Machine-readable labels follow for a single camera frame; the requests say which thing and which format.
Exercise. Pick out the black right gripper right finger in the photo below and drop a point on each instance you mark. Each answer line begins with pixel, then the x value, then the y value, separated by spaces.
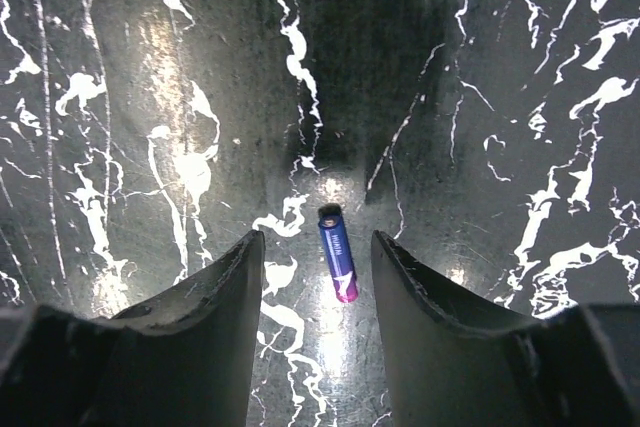
pixel 453 358

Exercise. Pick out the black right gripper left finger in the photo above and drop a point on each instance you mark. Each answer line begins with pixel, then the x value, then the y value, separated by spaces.
pixel 183 357

